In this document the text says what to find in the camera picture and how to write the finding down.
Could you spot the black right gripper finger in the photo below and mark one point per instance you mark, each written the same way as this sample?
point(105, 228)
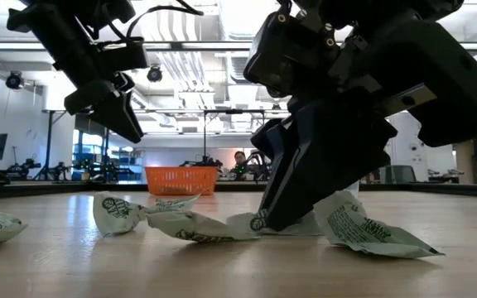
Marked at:
point(269, 138)
point(325, 157)

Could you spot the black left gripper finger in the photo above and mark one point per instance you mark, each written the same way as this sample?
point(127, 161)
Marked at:
point(114, 116)
point(124, 83)

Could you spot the black background robot arm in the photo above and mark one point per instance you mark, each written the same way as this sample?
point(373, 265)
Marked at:
point(259, 163)
point(205, 160)
point(23, 167)

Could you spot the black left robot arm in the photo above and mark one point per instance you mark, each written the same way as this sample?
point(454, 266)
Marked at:
point(110, 8)

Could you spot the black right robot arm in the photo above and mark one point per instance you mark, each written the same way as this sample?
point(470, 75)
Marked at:
point(387, 8)

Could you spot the person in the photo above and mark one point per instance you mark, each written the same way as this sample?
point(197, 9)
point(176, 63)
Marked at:
point(239, 159)

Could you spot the blue storage shelves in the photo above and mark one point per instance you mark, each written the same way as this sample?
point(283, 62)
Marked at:
point(131, 165)

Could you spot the grey office chair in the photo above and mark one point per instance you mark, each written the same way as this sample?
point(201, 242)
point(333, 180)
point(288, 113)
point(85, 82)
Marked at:
point(400, 174)

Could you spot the black overhead beam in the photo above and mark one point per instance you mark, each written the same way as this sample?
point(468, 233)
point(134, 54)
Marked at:
point(201, 45)

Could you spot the orange plastic basket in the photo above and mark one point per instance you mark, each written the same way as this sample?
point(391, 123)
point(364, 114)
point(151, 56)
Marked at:
point(180, 181)

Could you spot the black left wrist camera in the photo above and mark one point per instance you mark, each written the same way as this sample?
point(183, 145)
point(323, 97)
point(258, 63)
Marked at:
point(126, 56)

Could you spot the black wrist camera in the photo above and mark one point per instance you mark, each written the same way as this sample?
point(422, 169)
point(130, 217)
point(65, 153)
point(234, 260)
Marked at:
point(126, 56)
point(288, 49)

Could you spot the black round overhead camera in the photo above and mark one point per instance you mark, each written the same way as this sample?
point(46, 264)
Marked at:
point(154, 74)
point(15, 80)

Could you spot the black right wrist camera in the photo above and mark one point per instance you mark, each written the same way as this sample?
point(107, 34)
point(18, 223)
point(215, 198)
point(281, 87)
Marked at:
point(288, 49)

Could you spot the black metal table frame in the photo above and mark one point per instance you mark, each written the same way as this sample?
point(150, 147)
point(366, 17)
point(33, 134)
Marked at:
point(56, 188)

